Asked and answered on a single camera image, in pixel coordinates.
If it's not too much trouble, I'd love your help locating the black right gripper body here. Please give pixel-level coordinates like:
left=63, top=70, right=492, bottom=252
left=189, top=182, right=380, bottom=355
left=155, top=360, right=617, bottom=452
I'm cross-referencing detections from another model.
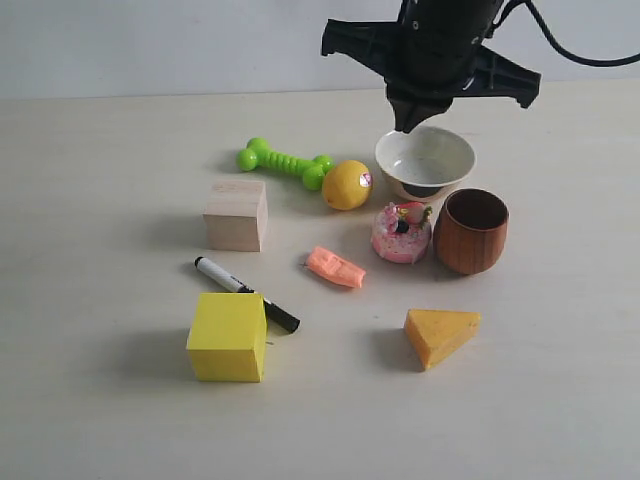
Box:
left=321, top=0, right=541, bottom=109

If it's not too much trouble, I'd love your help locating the soft orange putty piece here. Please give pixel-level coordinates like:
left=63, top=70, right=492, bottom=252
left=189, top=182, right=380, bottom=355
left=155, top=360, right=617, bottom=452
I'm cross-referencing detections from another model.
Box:
left=305, top=246, right=366, bottom=288

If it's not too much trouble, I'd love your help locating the white speckled ceramic bowl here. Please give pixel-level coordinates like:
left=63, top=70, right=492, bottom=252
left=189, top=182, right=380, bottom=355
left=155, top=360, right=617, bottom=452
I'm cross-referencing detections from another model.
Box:
left=374, top=125, right=476, bottom=204

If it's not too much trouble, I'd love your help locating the yellow lemon with sticker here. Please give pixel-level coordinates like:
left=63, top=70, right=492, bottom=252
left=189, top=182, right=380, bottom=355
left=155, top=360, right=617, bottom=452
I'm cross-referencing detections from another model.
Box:
left=321, top=160, right=373, bottom=211

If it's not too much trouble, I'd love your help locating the pink toy donut cake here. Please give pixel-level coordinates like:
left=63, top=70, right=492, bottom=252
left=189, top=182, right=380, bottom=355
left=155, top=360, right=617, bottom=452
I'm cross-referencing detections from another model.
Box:
left=371, top=202, right=432, bottom=264

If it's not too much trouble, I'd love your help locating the brown wooden cup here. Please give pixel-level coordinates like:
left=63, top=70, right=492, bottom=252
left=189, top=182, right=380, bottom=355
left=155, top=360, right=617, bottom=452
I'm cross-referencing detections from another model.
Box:
left=433, top=188, right=509, bottom=275

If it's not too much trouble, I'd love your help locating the green rubber bone toy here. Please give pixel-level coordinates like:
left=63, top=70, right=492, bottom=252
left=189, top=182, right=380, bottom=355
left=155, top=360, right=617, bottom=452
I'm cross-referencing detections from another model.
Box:
left=235, top=137, right=334, bottom=191

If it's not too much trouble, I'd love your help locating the light wooden cube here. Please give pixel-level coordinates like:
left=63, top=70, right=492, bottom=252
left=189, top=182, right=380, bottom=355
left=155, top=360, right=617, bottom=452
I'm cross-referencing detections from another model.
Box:
left=203, top=180, right=268, bottom=252

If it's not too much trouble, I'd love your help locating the yellow cheese wedge toy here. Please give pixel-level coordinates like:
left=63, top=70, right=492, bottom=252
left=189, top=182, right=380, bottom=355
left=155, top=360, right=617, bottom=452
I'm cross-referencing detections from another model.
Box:
left=404, top=309, right=482, bottom=371

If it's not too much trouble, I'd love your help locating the black white marker pen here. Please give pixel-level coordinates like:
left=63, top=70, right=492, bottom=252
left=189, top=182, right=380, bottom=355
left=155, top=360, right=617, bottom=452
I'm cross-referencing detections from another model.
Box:
left=194, top=256, right=300, bottom=334

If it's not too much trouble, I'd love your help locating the yellow foam cube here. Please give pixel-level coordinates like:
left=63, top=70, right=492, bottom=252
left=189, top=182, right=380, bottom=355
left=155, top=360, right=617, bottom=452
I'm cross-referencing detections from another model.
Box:
left=186, top=293, right=267, bottom=383

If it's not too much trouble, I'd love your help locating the black cable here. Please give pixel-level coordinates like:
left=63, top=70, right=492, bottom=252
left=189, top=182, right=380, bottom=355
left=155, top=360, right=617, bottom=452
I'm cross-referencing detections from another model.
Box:
left=492, top=0, right=640, bottom=67

